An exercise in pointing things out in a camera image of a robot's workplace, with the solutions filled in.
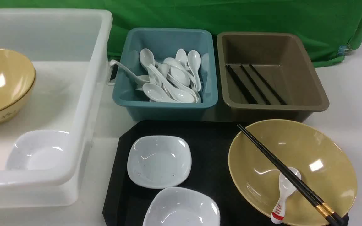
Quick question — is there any black chopstick in bin left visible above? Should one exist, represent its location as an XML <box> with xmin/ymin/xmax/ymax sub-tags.
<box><xmin>226</xmin><ymin>65</ymin><xmax>258</xmax><ymax>104</ymax></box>

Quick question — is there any black serving tray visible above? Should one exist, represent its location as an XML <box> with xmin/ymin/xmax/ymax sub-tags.
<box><xmin>102</xmin><ymin>121</ymin><xmax>270</xmax><ymax>226</ymax></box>

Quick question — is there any white spoon over bin edge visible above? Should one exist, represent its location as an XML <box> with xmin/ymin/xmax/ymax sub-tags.
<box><xmin>109</xmin><ymin>60</ymin><xmax>150</xmax><ymax>86</ymax></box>

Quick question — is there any teal plastic spoon bin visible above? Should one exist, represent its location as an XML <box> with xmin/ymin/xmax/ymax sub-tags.
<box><xmin>112</xmin><ymin>28</ymin><xmax>218</xmax><ymax>121</ymax></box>

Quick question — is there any white spoon red handle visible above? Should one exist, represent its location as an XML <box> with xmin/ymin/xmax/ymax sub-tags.
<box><xmin>271</xmin><ymin>173</ymin><xmax>297</xmax><ymax>224</ymax></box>

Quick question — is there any white square dish in tub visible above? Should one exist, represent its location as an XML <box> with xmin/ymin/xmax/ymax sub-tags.
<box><xmin>5</xmin><ymin>130</ymin><xmax>69</xmax><ymax>170</ymax></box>

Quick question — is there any white square dish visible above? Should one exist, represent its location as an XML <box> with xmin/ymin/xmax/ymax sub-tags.
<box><xmin>142</xmin><ymin>186</ymin><xmax>220</xmax><ymax>226</ymax></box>
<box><xmin>127</xmin><ymin>135</ymin><xmax>192</xmax><ymax>189</ymax></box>
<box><xmin>5</xmin><ymin>130</ymin><xmax>69</xmax><ymax>170</ymax></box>

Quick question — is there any green cloth backdrop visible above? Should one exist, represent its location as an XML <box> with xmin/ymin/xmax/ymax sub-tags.
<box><xmin>0</xmin><ymin>0</ymin><xmax>362</xmax><ymax>67</ymax></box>

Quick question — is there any yellow noodle bowl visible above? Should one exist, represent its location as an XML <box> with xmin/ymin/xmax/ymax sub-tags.
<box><xmin>0</xmin><ymin>49</ymin><xmax>36</xmax><ymax>124</ymax></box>
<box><xmin>228</xmin><ymin>119</ymin><xmax>358</xmax><ymax>225</ymax></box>

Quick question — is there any white spoon back left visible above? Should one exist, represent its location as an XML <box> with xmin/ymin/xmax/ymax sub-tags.
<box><xmin>139</xmin><ymin>48</ymin><xmax>162</xmax><ymax>87</ymax></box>

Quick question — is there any white spoon centre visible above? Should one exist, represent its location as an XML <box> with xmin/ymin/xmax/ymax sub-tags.
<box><xmin>170</xmin><ymin>66</ymin><xmax>190</xmax><ymax>87</ymax></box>

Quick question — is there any black chopstick in bin middle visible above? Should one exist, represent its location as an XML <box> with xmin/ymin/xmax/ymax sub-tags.
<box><xmin>240</xmin><ymin>64</ymin><xmax>271</xmax><ymax>105</ymax></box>

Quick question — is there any blue binder clip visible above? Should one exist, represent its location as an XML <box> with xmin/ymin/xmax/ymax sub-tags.
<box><xmin>337</xmin><ymin>45</ymin><xmax>353</xmax><ymax>57</ymax></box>

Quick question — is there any white spoon upright right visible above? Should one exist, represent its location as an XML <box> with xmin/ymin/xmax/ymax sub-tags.
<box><xmin>187</xmin><ymin>50</ymin><xmax>202</xmax><ymax>92</ymax></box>

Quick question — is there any white spoon back middle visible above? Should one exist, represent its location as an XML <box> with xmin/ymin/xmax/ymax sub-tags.
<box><xmin>175</xmin><ymin>48</ymin><xmax>187</xmax><ymax>67</ymax></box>

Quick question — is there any white spoon front left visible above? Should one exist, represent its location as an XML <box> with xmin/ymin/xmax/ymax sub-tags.
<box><xmin>142</xmin><ymin>83</ymin><xmax>177</xmax><ymax>103</ymax></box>

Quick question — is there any brown plastic chopstick bin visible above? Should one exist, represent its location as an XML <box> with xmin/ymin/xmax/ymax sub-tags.
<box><xmin>214</xmin><ymin>32</ymin><xmax>329</xmax><ymax>123</ymax></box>

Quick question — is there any white square dish front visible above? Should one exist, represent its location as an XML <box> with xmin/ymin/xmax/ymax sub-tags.
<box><xmin>142</xmin><ymin>186</ymin><xmax>220</xmax><ymax>226</ymax></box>

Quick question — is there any yellow noodle bowl in tub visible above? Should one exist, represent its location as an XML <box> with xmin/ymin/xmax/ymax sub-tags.
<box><xmin>0</xmin><ymin>49</ymin><xmax>36</xmax><ymax>124</ymax></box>

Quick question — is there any large translucent white tub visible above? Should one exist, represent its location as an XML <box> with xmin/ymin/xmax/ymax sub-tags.
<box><xmin>0</xmin><ymin>8</ymin><xmax>112</xmax><ymax>208</ymax></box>

